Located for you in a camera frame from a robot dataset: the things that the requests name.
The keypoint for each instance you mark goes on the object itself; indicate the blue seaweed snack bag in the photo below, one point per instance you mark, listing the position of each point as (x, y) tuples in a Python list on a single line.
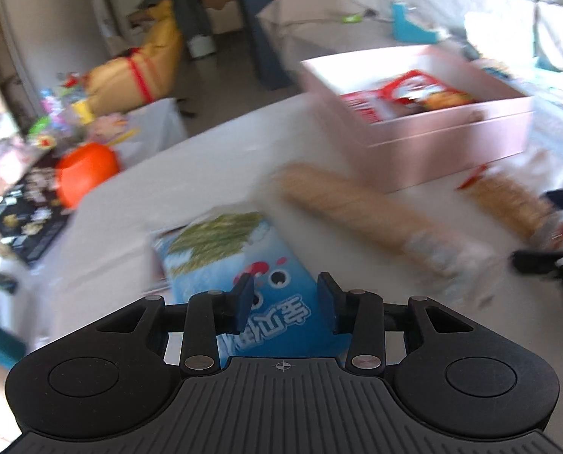
[(243, 265)]

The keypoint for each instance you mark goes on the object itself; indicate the dark blue partition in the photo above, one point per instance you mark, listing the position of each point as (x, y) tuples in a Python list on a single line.
[(262, 23)]

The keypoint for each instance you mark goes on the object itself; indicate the cracker packet with orange ends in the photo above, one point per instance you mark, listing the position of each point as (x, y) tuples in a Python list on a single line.
[(513, 204)]

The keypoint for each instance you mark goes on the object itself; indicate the pink plush toy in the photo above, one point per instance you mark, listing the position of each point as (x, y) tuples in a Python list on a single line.
[(110, 125)]

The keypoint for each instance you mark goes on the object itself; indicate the pink cardboard box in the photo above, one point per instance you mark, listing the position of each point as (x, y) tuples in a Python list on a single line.
[(428, 127)]

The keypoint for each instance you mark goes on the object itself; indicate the dark hanging jacket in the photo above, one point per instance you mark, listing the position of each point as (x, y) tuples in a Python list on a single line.
[(187, 4)]

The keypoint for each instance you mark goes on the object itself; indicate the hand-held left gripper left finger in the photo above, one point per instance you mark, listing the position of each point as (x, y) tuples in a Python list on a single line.
[(243, 303)]

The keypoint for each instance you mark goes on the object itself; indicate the green plastic toy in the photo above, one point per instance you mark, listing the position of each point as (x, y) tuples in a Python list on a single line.
[(352, 19)]

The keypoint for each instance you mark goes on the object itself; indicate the long tan biscuit packet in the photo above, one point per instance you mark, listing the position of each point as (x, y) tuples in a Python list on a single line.
[(371, 220)]

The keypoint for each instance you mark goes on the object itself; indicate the black printed board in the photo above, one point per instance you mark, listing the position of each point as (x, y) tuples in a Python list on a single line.
[(23, 213)]

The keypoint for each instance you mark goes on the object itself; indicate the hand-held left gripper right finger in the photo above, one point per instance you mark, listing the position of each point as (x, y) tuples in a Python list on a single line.
[(326, 303)]

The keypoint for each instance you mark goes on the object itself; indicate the orange pumpkin bucket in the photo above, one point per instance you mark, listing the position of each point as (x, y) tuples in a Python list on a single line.
[(86, 171)]

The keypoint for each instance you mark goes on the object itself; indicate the white side table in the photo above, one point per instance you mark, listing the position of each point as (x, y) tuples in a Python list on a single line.
[(144, 125)]

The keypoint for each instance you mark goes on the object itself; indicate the white waste bin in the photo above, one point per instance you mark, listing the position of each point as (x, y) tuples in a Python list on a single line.
[(201, 45)]

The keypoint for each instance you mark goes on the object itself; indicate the red snack bag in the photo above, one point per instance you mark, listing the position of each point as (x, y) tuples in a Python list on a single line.
[(409, 97)]

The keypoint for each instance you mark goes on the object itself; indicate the blue plastic holder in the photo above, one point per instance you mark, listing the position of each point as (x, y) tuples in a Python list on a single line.
[(411, 28)]

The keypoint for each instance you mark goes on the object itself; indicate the cluster of colourful toys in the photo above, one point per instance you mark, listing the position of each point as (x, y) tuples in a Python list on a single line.
[(54, 104)]

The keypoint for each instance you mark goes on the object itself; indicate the grey sofa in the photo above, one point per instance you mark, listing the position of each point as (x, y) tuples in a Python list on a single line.
[(333, 23)]

